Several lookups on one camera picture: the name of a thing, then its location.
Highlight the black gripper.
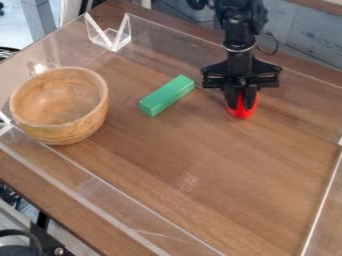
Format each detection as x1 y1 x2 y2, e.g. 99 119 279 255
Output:
200 52 282 110

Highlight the red fruit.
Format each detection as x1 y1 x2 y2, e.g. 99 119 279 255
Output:
226 92 259 119

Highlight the wooden bowl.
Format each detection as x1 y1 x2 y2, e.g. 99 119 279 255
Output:
9 67 110 145

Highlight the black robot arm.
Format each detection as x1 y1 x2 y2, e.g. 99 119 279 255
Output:
186 0 282 118

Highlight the green rectangular block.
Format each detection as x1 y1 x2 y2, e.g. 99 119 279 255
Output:
139 75 195 117

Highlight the black table clamp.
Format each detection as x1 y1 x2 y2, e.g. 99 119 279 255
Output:
31 213 76 256

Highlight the clear acrylic corner bracket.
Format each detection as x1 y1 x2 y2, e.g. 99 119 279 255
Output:
84 13 131 52

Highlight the black cable loop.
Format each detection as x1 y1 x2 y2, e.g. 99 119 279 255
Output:
0 228 45 256

